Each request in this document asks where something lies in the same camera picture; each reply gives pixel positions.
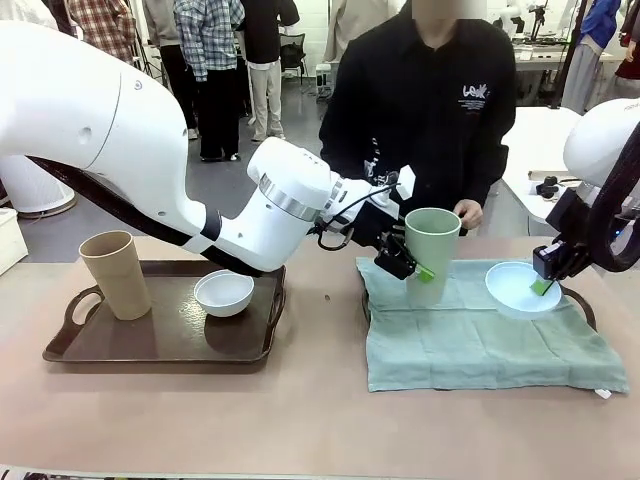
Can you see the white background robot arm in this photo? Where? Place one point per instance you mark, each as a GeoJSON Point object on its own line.
{"type": "Point", "coordinates": [507, 17]}

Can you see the green towel mat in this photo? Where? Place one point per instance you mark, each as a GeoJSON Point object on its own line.
{"type": "Point", "coordinates": [475, 350]}

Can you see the bystander in white shirt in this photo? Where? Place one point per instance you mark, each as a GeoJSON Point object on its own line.
{"type": "Point", "coordinates": [25, 10]}

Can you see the white side table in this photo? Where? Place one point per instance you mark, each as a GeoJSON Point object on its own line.
{"type": "Point", "coordinates": [530, 150]}

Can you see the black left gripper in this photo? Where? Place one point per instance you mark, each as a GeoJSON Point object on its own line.
{"type": "Point", "coordinates": [375, 225]}

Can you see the bystander in blue plaid shirt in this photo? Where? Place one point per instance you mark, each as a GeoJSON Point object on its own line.
{"type": "Point", "coordinates": [205, 40]}

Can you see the bystander in maroon top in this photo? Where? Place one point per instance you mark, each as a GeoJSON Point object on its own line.
{"type": "Point", "coordinates": [631, 60]}

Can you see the white round bowl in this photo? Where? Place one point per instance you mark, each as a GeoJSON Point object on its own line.
{"type": "Point", "coordinates": [225, 300]}
{"type": "Point", "coordinates": [520, 300]}

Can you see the small black device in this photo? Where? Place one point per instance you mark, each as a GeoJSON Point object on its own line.
{"type": "Point", "coordinates": [549, 187]}

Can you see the dark brown serving tray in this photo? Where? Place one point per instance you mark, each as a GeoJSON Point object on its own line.
{"type": "Point", "coordinates": [150, 345]}
{"type": "Point", "coordinates": [582, 305]}

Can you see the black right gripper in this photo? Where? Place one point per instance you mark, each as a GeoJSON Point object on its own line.
{"type": "Point", "coordinates": [570, 215]}

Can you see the person's left hand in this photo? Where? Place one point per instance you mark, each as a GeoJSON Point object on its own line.
{"type": "Point", "coordinates": [471, 216]}

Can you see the bystander in red plaid shirt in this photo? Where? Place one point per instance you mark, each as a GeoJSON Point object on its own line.
{"type": "Point", "coordinates": [105, 30]}

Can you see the black office chair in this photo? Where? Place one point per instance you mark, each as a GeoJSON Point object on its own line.
{"type": "Point", "coordinates": [292, 52]}

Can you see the white storage box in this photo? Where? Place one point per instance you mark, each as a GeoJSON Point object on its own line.
{"type": "Point", "coordinates": [12, 240]}

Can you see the white air purifier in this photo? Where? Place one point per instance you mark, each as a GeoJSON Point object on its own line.
{"type": "Point", "coordinates": [35, 190]}

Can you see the bystander in beige trousers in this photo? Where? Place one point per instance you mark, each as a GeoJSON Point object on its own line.
{"type": "Point", "coordinates": [265, 30]}

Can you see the tall beige plastic cup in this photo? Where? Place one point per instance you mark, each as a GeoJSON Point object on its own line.
{"type": "Point", "coordinates": [117, 280]}

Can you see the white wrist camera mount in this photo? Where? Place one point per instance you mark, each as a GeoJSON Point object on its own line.
{"type": "Point", "coordinates": [406, 181]}

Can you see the white computer case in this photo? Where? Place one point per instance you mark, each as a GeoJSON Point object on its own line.
{"type": "Point", "coordinates": [324, 80]}

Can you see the black slanted stand pole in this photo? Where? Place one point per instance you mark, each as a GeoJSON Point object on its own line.
{"type": "Point", "coordinates": [561, 85]}

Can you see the white background desk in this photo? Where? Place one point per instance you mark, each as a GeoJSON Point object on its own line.
{"type": "Point", "coordinates": [540, 55]}

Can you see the bystander in blue top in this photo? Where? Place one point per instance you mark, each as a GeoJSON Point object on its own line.
{"type": "Point", "coordinates": [600, 20]}

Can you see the person in black shirt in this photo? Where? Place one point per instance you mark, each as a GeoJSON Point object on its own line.
{"type": "Point", "coordinates": [425, 100]}

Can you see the tall green plastic cup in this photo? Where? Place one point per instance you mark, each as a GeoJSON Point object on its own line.
{"type": "Point", "coordinates": [435, 250]}

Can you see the bystander in beige coat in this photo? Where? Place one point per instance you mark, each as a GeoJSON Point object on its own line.
{"type": "Point", "coordinates": [350, 25]}

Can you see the person's left forearm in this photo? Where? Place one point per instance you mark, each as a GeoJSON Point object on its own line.
{"type": "Point", "coordinates": [487, 180]}

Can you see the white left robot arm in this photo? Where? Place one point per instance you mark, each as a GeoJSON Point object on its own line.
{"type": "Point", "coordinates": [125, 125]}

